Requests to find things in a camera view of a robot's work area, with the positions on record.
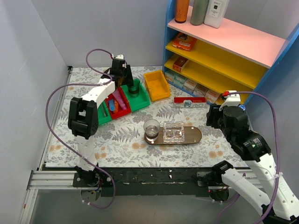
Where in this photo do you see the clear textured acrylic holder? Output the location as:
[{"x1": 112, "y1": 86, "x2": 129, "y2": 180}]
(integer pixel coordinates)
[{"x1": 163, "y1": 121, "x2": 185, "y2": 144}]

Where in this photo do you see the clear glass cup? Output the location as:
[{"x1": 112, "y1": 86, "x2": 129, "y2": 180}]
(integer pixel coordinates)
[{"x1": 143, "y1": 119, "x2": 160, "y2": 141}]

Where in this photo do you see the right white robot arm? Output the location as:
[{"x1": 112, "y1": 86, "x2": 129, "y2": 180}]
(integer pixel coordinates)
[{"x1": 206, "y1": 104, "x2": 299, "y2": 224}]

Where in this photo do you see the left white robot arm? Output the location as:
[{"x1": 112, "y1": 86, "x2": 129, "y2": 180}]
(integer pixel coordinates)
[{"x1": 68, "y1": 55, "x2": 133, "y2": 187}]

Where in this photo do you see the pink toothpaste tube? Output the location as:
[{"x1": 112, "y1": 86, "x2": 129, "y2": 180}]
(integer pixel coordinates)
[{"x1": 112, "y1": 89, "x2": 127, "y2": 110}]

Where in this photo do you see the brown oval wooden tray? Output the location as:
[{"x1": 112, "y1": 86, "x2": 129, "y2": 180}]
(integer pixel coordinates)
[{"x1": 144, "y1": 126, "x2": 202, "y2": 145}]

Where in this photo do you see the blue toothpaste tube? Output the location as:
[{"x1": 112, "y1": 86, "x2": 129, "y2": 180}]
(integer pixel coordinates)
[{"x1": 108, "y1": 99, "x2": 115, "y2": 112}]

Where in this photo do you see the orange toothpaste tube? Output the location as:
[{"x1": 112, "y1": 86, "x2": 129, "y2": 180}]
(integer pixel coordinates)
[{"x1": 113, "y1": 101, "x2": 119, "y2": 113}]

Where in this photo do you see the grey toothbrush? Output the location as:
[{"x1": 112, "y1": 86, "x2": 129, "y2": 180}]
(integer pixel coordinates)
[{"x1": 102, "y1": 105, "x2": 107, "y2": 117}]

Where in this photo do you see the red silver toothpaste box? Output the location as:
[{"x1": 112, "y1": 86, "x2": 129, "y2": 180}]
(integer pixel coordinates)
[{"x1": 173, "y1": 97, "x2": 206, "y2": 108}]

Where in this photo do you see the green translucent cup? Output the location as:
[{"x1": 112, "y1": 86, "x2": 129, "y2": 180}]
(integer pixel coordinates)
[{"x1": 128, "y1": 86, "x2": 139, "y2": 98}]

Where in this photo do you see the green bin with cups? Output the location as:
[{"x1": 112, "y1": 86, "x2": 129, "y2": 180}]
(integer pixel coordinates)
[{"x1": 121, "y1": 78, "x2": 150, "y2": 112}]

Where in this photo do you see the pink white sponge pack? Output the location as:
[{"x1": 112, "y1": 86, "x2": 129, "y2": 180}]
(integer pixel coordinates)
[{"x1": 205, "y1": 89, "x2": 220, "y2": 103}]

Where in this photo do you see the yellow plastic bin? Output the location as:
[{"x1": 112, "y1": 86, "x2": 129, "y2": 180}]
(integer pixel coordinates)
[{"x1": 144, "y1": 70, "x2": 171, "y2": 102}]

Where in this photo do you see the red plastic bin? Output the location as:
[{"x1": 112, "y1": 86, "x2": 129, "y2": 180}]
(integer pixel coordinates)
[{"x1": 105, "y1": 87, "x2": 131, "y2": 120}]

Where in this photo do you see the teal sponge pack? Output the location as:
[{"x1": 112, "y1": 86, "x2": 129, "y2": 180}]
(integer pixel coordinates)
[
  {"x1": 164, "y1": 70, "x2": 176, "y2": 83},
  {"x1": 173, "y1": 74, "x2": 187, "y2": 88}
]

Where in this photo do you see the green bin with toothbrushes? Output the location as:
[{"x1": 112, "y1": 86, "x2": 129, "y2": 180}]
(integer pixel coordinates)
[{"x1": 98, "y1": 102, "x2": 112, "y2": 126}]

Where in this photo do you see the red white box middle shelf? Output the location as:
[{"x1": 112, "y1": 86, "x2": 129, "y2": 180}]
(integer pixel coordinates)
[{"x1": 172, "y1": 56, "x2": 189, "y2": 72}]

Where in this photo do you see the floral patterned table mat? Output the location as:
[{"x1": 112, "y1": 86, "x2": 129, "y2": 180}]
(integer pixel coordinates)
[{"x1": 45, "y1": 68, "x2": 245, "y2": 168}]

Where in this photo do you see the blue yellow pink shelf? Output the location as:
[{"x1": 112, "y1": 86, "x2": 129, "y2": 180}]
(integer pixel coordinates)
[{"x1": 163, "y1": 0, "x2": 299, "y2": 105}]

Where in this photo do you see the orange box upper shelf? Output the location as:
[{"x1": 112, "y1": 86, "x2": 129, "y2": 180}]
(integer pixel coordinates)
[{"x1": 172, "y1": 32, "x2": 197, "y2": 51}]

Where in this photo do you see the orange bottle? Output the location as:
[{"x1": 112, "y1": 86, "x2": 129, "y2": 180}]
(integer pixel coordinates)
[{"x1": 175, "y1": 0, "x2": 190, "y2": 23}]

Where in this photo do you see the grey bottle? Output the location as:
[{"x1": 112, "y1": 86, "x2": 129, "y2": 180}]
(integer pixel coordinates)
[{"x1": 190, "y1": 0, "x2": 209, "y2": 26}]

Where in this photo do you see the white bottle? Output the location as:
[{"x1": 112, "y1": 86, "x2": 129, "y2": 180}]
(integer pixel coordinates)
[{"x1": 204, "y1": 0, "x2": 229, "y2": 28}]

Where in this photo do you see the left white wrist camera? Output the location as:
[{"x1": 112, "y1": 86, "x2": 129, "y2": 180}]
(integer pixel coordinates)
[{"x1": 112, "y1": 54, "x2": 125, "y2": 60}]

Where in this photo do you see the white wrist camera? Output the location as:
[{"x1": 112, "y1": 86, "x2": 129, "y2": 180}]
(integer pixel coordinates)
[
  {"x1": 112, "y1": 54, "x2": 125, "y2": 60},
  {"x1": 219, "y1": 91, "x2": 241, "y2": 111}
]

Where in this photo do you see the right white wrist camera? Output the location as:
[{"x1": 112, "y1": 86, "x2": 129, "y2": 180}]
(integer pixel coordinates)
[{"x1": 219, "y1": 91, "x2": 241, "y2": 111}]

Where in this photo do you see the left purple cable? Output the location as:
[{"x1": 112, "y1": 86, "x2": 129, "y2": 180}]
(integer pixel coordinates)
[{"x1": 45, "y1": 48, "x2": 116, "y2": 210}]

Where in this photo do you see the purple cable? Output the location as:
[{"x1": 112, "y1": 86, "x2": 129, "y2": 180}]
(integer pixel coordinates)
[
  {"x1": 45, "y1": 48, "x2": 116, "y2": 210},
  {"x1": 214, "y1": 91, "x2": 281, "y2": 224}
]

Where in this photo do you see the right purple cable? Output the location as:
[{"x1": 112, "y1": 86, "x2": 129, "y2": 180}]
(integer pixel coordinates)
[{"x1": 214, "y1": 91, "x2": 281, "y2": 224}]

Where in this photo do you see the black aluminium base frame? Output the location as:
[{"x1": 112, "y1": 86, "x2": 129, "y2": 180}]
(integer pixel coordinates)
[{"x1": 27, "y1": 161, "x2": 281, "y2": 203}]

